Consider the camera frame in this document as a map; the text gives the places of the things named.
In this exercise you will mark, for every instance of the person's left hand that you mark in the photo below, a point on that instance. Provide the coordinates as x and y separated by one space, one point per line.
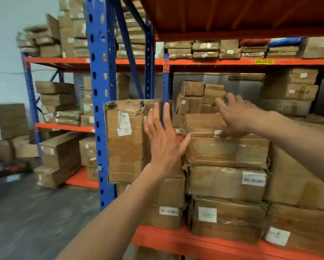
163 148

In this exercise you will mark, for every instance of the person's right hand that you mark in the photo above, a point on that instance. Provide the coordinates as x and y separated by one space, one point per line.
246 119

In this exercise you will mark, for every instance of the torn label cardboard box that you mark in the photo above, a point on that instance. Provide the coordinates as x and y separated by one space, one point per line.
126 154

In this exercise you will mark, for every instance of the pile of cardboard boxes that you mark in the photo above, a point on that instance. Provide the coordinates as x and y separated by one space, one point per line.
227 184

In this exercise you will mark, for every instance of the orange blue metal shelf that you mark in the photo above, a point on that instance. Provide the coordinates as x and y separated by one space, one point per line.
98 46
205 62

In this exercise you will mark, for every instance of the person's left forearm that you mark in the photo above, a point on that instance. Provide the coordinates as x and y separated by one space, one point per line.
118 222

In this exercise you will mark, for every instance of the stacks of small cardboard boxes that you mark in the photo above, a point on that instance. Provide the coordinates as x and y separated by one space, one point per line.
289 92

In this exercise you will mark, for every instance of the yellow shelf label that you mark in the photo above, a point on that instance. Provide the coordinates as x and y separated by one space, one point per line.
264 61

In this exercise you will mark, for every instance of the heap of loose cardboard boxes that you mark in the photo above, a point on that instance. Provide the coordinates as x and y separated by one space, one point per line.
7 121

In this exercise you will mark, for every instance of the red flat package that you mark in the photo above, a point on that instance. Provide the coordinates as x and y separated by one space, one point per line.
255 42

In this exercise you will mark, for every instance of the blue flat package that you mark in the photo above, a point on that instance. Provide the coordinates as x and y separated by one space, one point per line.
285 41

